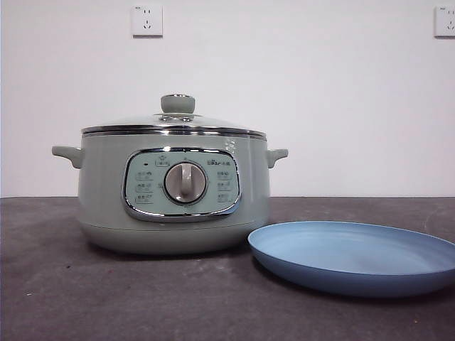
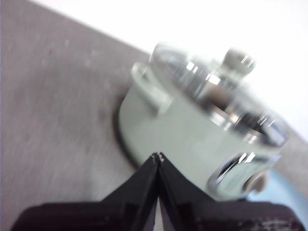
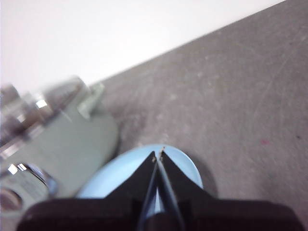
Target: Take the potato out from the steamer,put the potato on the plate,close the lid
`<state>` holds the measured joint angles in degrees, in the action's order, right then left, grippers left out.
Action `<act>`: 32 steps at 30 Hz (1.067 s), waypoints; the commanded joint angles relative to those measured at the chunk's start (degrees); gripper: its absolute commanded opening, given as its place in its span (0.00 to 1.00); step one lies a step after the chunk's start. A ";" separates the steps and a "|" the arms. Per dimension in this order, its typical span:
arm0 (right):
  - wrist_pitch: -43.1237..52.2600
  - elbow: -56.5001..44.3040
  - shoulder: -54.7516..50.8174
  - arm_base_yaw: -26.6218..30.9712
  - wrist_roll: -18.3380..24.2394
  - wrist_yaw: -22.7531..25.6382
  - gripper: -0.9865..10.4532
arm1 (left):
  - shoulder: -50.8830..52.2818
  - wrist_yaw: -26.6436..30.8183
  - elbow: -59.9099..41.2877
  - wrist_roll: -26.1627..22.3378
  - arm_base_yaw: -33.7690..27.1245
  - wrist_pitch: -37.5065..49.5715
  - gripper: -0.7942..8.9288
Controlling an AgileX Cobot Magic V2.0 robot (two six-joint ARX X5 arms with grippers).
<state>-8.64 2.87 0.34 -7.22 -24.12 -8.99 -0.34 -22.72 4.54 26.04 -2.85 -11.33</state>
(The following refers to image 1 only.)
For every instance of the glass lid with green knob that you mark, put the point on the glass lid with green knob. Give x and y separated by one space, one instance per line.
177 103

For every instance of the pale green electric steamer pot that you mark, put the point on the pale green electric steamer pot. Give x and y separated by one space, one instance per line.
103 199

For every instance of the blue round plate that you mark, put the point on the blue round plate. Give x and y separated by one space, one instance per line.
341 255

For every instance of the white wall socket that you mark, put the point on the white wall socket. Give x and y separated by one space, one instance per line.
446 21
147 21

